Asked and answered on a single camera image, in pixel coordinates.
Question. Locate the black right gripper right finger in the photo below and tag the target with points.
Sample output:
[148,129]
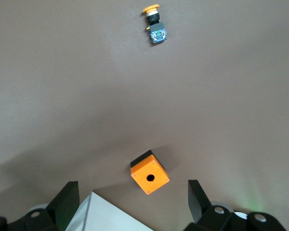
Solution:
[200,207]

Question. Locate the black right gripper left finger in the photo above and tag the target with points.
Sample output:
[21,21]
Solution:
[62,207]

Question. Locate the white drawer cabinet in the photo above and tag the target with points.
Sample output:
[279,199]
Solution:
[106,216]

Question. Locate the yellow mushroom push button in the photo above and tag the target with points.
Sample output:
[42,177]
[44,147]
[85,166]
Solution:
[159,34]

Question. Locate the orange button enclosure box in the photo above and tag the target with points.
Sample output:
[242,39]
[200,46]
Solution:
[142,173]

